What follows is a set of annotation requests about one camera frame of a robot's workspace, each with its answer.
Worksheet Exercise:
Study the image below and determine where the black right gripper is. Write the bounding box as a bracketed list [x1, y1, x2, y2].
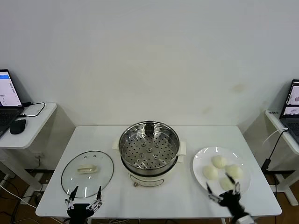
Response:
[205, 172, 247, 217]

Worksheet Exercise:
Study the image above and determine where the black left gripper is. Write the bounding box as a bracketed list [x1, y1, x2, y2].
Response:
[64, 186, 103, 224]

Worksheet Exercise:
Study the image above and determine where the white steamed baozi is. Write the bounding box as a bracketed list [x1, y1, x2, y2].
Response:
[220, 177, 235, 191]
[211, 155, 228, 168]
[224, 164, 244, 180]
[202, 165, 219, 180]

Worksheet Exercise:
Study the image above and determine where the round glass pot lid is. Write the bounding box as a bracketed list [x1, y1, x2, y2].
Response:
[61, 150, 114, 199]

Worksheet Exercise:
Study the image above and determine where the stainless steel steamer basket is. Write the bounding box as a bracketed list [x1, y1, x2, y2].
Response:
[118, 120, 181, 175]

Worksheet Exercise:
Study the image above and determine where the round white plate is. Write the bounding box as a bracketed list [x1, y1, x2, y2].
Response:
[192, 146, 252, 199]

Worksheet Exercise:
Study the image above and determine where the white side table with mouse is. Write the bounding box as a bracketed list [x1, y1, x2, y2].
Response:
[0, 102, 58, 206]

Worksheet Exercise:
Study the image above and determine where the laptop with dark screen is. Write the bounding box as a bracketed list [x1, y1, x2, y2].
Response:
[279, 79, 299, 143]

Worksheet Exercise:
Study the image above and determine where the black computer mouse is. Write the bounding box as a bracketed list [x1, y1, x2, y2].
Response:
[9, 119, 27, 135]

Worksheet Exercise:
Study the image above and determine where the laptop with white screen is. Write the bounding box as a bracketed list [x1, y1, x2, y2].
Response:
[0, 69, 25, 138]

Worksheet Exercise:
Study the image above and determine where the black cable with adapter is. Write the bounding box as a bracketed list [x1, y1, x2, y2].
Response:
[261, 129, 292, 171]

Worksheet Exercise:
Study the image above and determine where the white floor cable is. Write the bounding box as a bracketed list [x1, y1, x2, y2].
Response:
[0, 185, 38, 210]

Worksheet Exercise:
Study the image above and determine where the white laptop cable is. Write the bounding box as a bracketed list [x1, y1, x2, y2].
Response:
[263, 127, 289, 147]

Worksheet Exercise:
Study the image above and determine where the black laptop charger cable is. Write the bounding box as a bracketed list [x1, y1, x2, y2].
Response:
[20, 101, 46, 117]

